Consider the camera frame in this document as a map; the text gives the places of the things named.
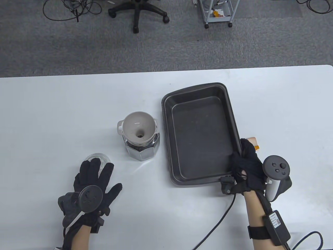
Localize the person's right hand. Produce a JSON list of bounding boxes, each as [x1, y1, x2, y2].
[[229, 139, 267, 194]]

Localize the person's left hand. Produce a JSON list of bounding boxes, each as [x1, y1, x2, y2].
[[73, 158, 123, 227]]

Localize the clear glass jar lid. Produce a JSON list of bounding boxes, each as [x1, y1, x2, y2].
[[85, 153, 111, 172]]

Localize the orange brush with pale bristles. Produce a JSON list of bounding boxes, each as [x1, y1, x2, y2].
[[246, 137, 260, 151]]

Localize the dark metal baking tray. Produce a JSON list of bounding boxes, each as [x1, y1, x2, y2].
[[161, 83, 242, 186]]

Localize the beige plastic funnel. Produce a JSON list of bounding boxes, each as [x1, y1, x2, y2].
[[117, 111, 161, 145]]

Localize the person's right forearm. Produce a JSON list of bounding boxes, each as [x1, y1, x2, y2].
[[245, 190, 286, 250]]

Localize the person's left forearm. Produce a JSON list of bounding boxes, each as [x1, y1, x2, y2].
[[62, 225, 91, 250]]

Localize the grey tracking controller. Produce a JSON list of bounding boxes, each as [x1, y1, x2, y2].
[[58, 185, 104, 228], [263, 155, 292, 202]]

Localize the clear glass jar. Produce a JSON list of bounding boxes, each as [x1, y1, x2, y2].
[[124, 132, 160, 162]]

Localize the black wrist sensor box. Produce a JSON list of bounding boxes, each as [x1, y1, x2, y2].
[[247, 210, 291, 246]]

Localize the white rolling cart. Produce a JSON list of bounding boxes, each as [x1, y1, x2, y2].
[[194, 0, 240, 28]]

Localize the black office chair base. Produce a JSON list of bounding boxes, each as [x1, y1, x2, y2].
[[108, 0, 170, 34]]

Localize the black floor cable bundle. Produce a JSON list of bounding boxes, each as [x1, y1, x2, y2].
[[42, 0, 102, 22]]

